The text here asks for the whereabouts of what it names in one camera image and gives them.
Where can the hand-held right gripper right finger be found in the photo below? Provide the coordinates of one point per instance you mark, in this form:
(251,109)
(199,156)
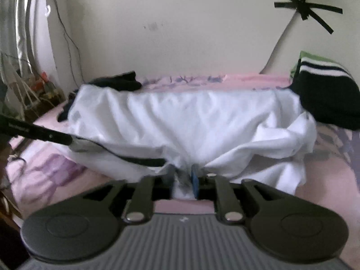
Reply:
(194,185)

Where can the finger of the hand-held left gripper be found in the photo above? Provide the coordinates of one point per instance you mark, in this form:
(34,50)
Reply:
(42,133)

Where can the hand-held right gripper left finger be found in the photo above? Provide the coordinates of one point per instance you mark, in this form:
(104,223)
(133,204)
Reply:
(168,179)

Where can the white shirt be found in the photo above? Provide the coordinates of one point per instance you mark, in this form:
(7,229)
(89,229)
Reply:
(174,123)

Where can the dark cloth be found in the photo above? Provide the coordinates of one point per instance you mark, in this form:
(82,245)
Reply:
(65,109)

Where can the pink printed bedsheet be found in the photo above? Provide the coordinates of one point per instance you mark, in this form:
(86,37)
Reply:
(56,180)

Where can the black cloth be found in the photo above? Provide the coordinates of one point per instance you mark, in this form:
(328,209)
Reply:
(121,82)

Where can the grey striped curtain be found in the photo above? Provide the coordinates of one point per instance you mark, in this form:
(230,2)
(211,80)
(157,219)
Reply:
(25,22)

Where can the black striped knit garment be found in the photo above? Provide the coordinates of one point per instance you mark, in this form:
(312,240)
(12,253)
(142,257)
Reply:
(326,98)

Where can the black tape cross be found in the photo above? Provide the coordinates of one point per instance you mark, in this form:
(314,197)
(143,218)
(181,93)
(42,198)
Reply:
(304,5)

